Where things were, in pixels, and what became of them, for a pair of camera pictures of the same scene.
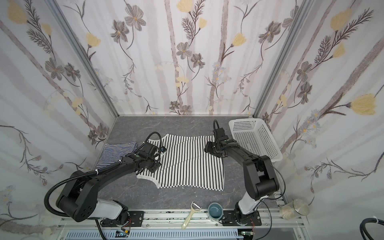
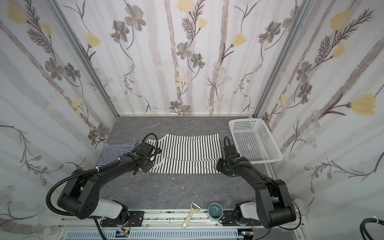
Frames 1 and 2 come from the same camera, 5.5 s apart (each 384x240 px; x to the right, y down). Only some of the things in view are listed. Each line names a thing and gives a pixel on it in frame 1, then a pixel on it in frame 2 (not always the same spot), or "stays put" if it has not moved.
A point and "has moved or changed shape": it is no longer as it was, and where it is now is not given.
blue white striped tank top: (113, 153) stays put
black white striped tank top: (186, 164) has moved or changed shape
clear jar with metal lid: (294, 209) stays put
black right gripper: (212, 148) → (223, 167)
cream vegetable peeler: (194, 207) stays put
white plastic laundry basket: (253, 134) stays put
